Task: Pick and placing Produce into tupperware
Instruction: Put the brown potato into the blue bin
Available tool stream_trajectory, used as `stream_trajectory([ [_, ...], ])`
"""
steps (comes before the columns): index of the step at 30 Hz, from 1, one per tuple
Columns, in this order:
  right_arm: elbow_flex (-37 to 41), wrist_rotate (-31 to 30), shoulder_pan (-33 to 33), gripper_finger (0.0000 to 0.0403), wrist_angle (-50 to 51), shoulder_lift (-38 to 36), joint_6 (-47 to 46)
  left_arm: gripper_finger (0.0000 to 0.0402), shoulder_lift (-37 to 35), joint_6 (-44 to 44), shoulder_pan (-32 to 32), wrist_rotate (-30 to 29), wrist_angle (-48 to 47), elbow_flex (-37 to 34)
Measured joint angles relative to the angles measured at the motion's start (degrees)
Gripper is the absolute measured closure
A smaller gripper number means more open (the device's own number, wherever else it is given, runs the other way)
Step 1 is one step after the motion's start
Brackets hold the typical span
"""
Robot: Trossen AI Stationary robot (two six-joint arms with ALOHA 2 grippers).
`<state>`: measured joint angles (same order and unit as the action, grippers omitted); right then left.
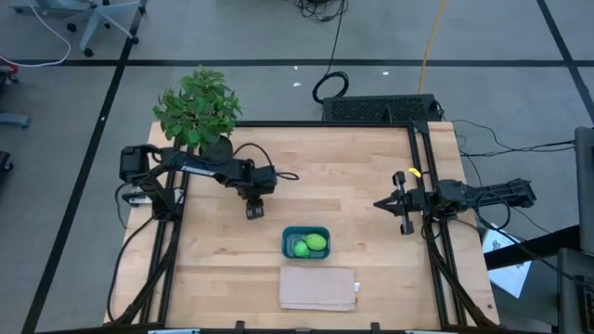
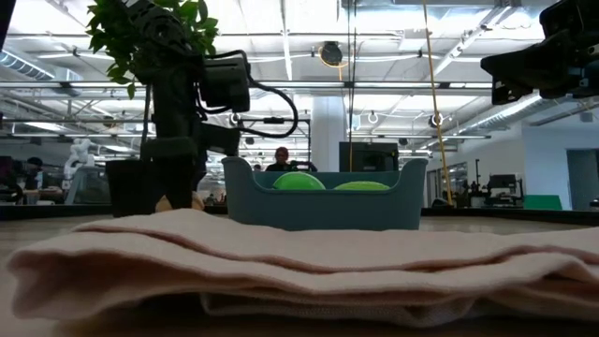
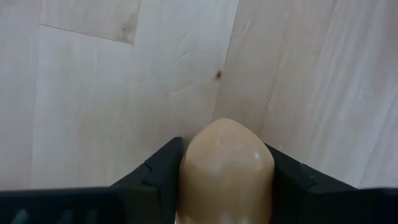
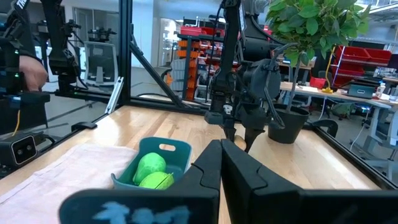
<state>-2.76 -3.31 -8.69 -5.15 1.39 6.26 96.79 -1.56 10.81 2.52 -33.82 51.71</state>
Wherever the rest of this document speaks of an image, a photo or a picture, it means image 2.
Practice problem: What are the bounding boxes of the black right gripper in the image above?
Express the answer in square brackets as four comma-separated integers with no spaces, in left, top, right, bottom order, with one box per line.
[480,0,599,107]

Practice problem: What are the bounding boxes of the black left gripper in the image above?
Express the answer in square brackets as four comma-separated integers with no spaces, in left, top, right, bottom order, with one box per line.
[139,55,208,210]

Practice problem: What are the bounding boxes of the tan potato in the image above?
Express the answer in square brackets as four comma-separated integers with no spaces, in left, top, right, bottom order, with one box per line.
[155,192,206,213]

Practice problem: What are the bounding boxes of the smooth bright green pepper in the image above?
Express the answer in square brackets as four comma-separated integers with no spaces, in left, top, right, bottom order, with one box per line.
[272,171,327,191]

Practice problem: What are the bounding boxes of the teal plastic container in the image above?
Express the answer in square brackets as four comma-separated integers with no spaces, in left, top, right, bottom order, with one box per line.
[221,155,430,232]

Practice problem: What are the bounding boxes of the light green netted fruit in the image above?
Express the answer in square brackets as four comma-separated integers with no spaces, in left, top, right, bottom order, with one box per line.
[332,181,391,192]

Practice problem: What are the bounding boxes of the green potted plant black pot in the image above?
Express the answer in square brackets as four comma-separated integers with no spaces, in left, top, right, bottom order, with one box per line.
[86,0,220,218]

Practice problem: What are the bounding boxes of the grey machine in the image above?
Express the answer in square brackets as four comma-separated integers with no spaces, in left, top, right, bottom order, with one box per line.
[64,165,111,206]

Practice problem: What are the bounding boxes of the person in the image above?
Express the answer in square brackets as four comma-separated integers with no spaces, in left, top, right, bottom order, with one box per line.
[264,145,319,173]
[22,156,48,202]

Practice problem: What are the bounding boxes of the white robot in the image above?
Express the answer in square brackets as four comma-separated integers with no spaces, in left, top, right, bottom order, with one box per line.
[64,137,95,179]

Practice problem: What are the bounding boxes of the black computer monitor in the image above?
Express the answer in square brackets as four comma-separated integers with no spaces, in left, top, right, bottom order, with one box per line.
[488,173,518,191]

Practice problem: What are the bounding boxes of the green board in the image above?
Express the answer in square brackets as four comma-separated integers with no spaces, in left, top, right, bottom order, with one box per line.
[522,194,563,212]

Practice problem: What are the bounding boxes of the folded beige cloth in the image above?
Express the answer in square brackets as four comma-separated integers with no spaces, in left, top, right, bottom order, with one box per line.
[5,208,599,329]

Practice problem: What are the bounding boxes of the black computer case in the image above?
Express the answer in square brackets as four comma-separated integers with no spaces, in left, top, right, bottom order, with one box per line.
[338,140,400,173]

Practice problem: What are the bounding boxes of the yellow cable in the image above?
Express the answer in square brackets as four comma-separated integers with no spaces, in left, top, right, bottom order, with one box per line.
[422,0,454,206]

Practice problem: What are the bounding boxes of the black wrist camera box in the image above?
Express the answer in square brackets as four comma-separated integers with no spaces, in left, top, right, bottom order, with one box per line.
[199,54,252,114]

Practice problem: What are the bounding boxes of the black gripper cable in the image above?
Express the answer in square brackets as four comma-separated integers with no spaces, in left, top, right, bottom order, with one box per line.
[233,49,300,140]

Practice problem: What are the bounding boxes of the black hanging cable reel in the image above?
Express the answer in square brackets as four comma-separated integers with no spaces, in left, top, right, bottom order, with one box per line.
[319,40,345,67]

